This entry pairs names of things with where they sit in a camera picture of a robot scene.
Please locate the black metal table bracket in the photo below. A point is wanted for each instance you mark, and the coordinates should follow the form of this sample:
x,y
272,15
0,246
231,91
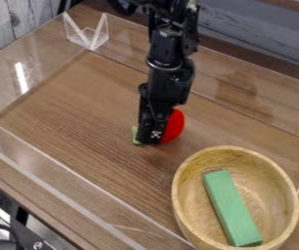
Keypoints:
x,y
28,239

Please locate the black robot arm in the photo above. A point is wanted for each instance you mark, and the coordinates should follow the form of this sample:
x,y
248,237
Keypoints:
x,y
173,41

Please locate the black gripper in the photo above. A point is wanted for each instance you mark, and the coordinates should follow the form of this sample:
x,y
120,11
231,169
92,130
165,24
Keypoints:
x,y
165,91

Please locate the oval wooden bowl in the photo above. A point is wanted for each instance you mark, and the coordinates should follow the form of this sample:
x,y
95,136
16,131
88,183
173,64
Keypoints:
x,y
267,190

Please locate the green rectangular block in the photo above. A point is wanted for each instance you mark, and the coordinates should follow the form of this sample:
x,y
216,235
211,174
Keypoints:
x,y
232,212

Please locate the clear acrylic table enclosure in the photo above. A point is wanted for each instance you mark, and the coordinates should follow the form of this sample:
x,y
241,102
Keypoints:
x,y
69,164

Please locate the clear acrylic corner bracket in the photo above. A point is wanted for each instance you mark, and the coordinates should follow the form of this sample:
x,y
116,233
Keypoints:
x,y
89,38

